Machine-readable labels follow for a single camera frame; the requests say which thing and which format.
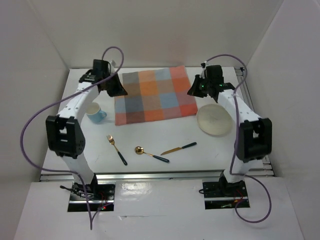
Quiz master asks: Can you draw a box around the purple cable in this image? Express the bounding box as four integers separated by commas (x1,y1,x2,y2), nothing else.
201,53,272,223
19,46,126,230

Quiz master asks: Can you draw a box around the gold knife green handle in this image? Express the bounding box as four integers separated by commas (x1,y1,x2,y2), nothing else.
160,142,197,156

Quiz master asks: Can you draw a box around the gold fork green handle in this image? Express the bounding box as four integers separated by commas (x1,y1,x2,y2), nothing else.
106,135,128,166

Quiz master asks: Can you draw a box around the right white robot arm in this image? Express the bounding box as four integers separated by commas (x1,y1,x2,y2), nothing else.
187,62,272,197

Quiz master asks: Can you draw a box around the light blue mug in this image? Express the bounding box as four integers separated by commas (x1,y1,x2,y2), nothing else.
85,102,107,124

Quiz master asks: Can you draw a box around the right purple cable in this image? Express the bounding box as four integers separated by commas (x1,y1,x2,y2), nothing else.
201,53,272,223

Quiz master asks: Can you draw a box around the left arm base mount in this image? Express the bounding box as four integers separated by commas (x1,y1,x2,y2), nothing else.
60,183,116,213

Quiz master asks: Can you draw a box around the aluminium side rail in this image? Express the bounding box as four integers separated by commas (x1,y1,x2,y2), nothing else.
234,67,273,171

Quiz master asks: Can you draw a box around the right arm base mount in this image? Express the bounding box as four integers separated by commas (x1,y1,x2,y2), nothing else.
198,181,250,210

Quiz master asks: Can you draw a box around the cream ceramic plate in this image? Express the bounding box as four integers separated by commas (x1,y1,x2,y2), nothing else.
196,103,233,137

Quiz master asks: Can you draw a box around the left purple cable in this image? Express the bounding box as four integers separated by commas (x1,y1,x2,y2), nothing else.
19,46,126,230

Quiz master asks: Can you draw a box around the gold spoon green handle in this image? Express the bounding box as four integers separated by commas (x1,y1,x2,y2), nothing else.
134,146,170,164

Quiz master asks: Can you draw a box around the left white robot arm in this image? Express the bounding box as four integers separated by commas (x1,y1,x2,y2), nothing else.
45,59,128,200

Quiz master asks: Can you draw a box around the checkered orange blue cloth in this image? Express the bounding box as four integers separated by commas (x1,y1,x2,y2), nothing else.
114,65,198,126

